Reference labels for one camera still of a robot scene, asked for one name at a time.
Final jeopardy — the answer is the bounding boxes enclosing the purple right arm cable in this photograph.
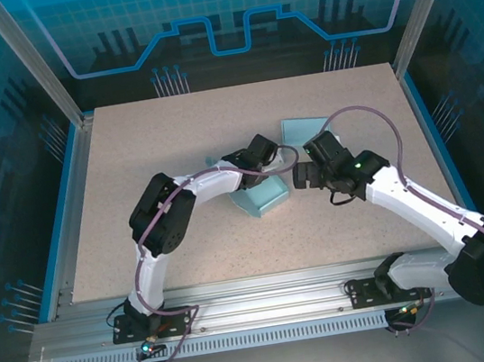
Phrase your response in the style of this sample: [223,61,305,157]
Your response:
[317,86,484,343]

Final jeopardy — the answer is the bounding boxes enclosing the aluminium side rail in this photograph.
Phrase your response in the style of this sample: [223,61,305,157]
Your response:
[28,114,124,320]

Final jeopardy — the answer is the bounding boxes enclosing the aluminium frame post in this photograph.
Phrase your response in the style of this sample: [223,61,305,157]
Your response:
[381,0,484,80]
[0,0,97,140]

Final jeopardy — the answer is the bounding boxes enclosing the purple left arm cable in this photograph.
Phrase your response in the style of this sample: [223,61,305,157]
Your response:
[107,143,329,362]

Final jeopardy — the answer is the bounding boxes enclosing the slotted grey cable duct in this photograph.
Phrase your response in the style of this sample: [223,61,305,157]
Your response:
[49,310,390,362]

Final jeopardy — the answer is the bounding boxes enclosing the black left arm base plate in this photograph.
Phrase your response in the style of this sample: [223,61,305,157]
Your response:
[109,303,197,347]

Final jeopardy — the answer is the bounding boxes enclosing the aluminium frame rail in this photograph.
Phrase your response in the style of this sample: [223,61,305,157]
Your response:
[28,241,484,362]

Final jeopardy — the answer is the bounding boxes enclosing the light blue paper box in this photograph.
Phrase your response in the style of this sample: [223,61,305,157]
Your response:
[204,144,293,228]
[279,111,342,152]

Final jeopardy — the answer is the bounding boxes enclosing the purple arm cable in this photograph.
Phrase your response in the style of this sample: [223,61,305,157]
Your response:
[107,143,329,362]
[317,86,484,343]

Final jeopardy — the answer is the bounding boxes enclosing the cable connector with green light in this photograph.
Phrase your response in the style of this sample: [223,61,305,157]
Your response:
[395,301,423,321]
[138,333,163,357]

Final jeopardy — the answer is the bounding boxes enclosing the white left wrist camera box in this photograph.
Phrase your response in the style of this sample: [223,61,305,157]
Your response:
[260,146,290,174]

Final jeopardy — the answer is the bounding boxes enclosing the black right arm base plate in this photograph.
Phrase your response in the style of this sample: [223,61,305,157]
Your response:
[343,267,425,312]

